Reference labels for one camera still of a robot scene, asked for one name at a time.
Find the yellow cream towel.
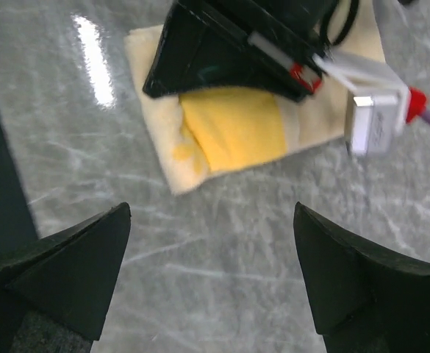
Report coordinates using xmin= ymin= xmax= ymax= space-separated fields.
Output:
xmin=124 ymin=1 xmax=384 ymax=195

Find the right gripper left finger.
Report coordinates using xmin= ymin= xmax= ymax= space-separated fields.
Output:
xmin=0 ymin=202 xmax=131 ymax=352

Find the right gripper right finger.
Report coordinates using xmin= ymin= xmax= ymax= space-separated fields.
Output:
xmin=293 ymin=203 xmax=430 ymax=352

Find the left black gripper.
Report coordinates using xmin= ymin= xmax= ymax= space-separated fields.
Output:
xmin=143 ymin=0 xmax=359 ymax=102

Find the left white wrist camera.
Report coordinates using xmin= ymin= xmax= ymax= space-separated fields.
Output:
xmin=314 ymin=50 xmax=428 ymax=157

